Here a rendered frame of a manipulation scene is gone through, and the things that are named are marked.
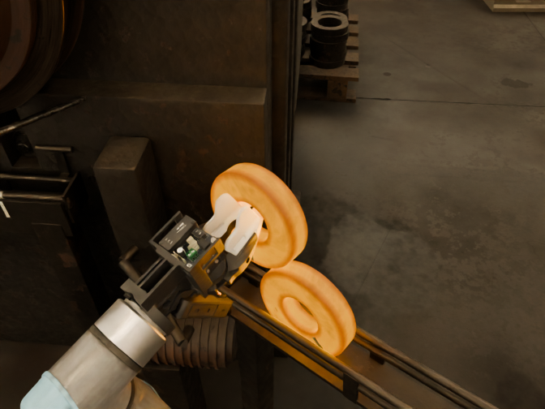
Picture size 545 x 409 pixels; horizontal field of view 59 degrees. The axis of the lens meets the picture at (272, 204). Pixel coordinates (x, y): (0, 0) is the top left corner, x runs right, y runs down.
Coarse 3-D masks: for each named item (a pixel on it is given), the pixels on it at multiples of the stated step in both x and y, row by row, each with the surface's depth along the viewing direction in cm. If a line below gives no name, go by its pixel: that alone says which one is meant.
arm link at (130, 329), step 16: (128, 304) 53; (112, 320) 52; (128, 320) 52; (144, 320) 53; (112, 336) 51; (128, 336) 52; (144, 336) 52; (160, 336) 54; (128, 352) 51; (144, 352) 53
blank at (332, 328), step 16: (272, 272) 67; (288, 272) 65; (304, 272) 65; (272, 288) 70; (288, 288) 66; (304, 288) 64; (320, 288) 63; (336, 288) 64; (272, 304) 72; (288, 304) 72; (304, 304) 66; (320, 304) 63; (336, 304) 63; (288, 320) 72; (304, 320) 72; (320, 320) 65; (336, 320) 63; (352, 320) 65; (304, 336) 71; (320, 336) 68; (336, 336) 65; (352, 336) 66; (336, 352) 67
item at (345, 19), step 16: (304, 0) 280; (320, 0) 270; (336, 0) 265; (304, 16) 276; (320, 16) 241; (336, 16) 241; (352, 16) 290; (304, 32) 243; (320, 32) 232; (336, 32) 231; (352, 32) 274; (304, 48) 245; (320, 48) 236; (336, 48) 235; (352, 48) 262; (304, 64) 272; (320, 64) 241; (336, 64) 241; (352, 64) 249; (336, 80) 239; (352, 80) 237; (304, 96) 247; (320, 96) 247; (336, 96) 244; (352, 96) 247
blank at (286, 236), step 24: (240, 168) 63; (264, 168) 62; (216, 192) 67; (240, 192) 63; (264, 192) 60; (288, 192) 61; (264, 216) 62; (288, 216) 60; (264, 240) 66; (288, 240) 61; (264, 264) 68; (288, 264) 65
